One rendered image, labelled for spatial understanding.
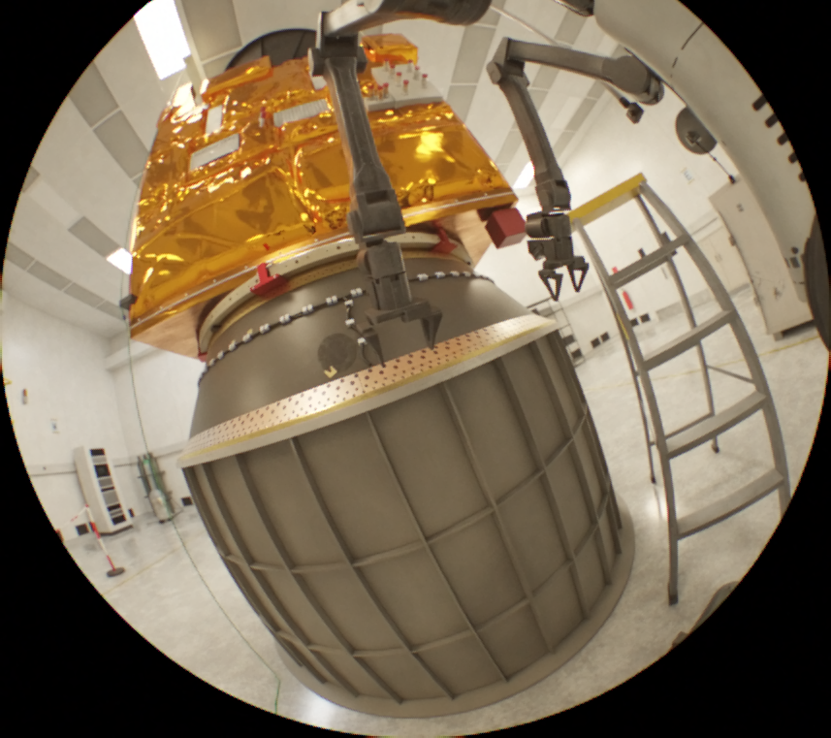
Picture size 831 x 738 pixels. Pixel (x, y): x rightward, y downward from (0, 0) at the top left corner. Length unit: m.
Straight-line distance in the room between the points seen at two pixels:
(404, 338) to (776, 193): 0.78
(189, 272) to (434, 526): 1.26
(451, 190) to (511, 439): 1.02
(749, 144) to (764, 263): 3.01
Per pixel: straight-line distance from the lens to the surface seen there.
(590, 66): 0.71
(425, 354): 0.75
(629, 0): 0.33
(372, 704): 1.45
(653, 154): 7.96
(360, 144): 0.52
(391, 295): 0.47
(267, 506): 0.86
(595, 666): 1.28
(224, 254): 1.28
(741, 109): 0.28
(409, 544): 0.78
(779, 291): 3.32
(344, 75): 0.61
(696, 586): 1.42
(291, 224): 1.24
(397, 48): 2.48
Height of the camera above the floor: 1.15
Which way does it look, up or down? 12 degrees up
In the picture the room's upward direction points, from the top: 22 degrees counter-clockwise
